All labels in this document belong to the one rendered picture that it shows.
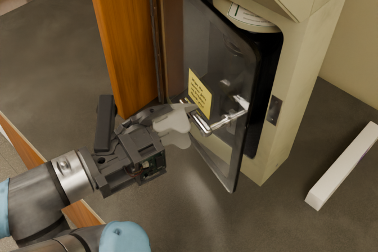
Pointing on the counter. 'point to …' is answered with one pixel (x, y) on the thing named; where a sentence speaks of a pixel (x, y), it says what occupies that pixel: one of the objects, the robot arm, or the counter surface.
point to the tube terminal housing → (290, 62)
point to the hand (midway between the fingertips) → (188, 110)
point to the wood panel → (125, 34)
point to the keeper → (274, 110)
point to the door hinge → (153, 36)
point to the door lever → (206, 130)
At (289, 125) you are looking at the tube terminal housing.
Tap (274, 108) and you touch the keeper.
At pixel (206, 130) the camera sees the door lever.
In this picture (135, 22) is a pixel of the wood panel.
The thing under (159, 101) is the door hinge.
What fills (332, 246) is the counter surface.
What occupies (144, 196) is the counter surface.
